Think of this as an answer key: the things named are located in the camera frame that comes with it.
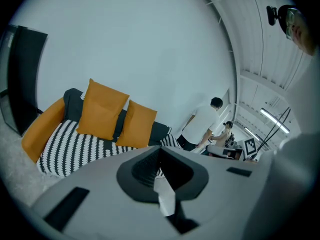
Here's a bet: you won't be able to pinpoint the head-worn black camera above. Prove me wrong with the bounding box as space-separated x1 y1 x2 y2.
266 5 280 26

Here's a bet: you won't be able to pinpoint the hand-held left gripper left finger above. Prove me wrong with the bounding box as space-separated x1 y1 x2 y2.
31 145 176 240

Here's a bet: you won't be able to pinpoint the person's white shirt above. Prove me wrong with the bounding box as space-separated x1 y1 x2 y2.
243 46 320 240

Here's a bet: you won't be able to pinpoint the black cable bundle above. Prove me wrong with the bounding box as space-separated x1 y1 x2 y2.
257 106 292 152

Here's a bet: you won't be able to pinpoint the person's eyeglasses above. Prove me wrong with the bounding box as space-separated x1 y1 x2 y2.
284 7 297 40

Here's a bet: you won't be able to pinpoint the black white patterned sofa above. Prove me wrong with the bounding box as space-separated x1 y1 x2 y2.
21 87 185 179

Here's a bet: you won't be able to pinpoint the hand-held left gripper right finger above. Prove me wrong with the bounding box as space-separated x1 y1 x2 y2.
160 145 266 240

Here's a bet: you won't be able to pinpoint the orange cushion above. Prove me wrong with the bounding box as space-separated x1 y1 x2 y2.
115 99 158 149
76 78 130 141

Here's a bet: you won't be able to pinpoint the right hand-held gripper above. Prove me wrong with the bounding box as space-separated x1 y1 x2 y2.
206 138 258 161

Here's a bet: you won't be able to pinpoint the black cabinet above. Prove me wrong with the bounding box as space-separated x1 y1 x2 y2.
0 25 49 137

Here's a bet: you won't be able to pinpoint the ceiling light strip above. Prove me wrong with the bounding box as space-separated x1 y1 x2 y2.
243 126 261 141
259 108 290 133

